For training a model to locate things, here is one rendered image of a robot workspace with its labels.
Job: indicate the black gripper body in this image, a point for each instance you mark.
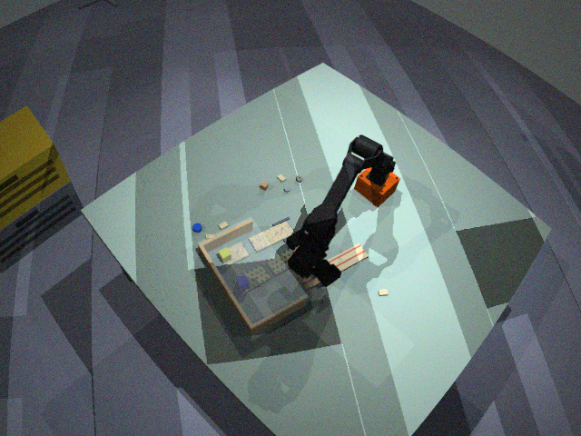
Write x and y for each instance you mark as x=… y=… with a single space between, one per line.
x=328 y=273

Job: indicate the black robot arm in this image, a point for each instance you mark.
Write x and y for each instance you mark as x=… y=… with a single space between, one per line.
x=320 y=223

